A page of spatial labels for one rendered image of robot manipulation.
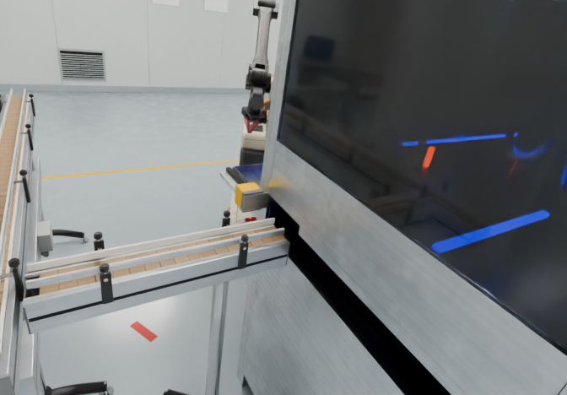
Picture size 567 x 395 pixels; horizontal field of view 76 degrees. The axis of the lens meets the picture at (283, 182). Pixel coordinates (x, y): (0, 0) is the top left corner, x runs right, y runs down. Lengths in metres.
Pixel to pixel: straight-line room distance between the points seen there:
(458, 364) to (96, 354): 1.66
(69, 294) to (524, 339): 0.90
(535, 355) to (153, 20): 6.12
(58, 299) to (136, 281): 0.17
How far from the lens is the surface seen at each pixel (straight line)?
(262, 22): 1.64
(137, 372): 1.98
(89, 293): 1.00
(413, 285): 0.79
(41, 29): 6.22
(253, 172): 1.67
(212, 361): 1.43
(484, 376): 0.77
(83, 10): 6.20
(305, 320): 1.17
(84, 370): 2.04
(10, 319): 0.97
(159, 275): 1.01
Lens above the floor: 1.59
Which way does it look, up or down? 26 degrees down
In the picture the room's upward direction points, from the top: 9 degrees clockwise
